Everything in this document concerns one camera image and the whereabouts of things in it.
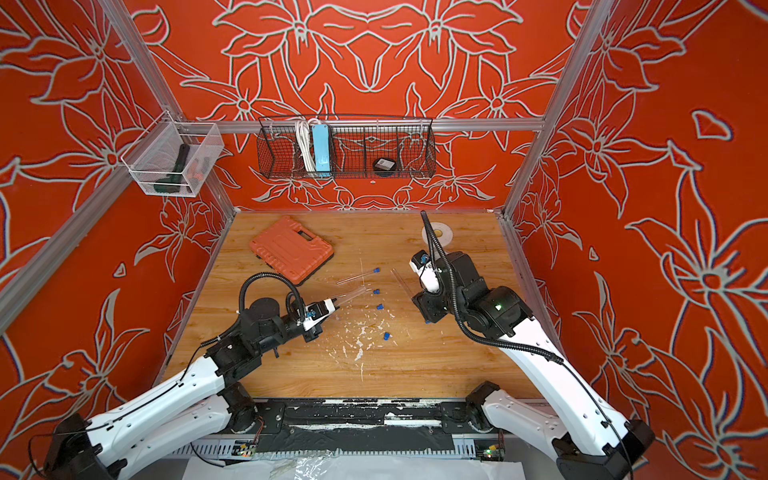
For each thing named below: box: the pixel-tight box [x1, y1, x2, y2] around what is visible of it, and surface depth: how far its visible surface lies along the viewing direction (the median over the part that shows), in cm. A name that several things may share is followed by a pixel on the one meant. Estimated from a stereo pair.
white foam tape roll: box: [422, 222, 454, 247], surface depth 116 cm
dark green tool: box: [154, 144, 190, 194], surface depth 83 cm
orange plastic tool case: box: [250, 216, 334, 286], surface depth 104 cm
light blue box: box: [312, 124, 331, 177], surface depth 91 cm
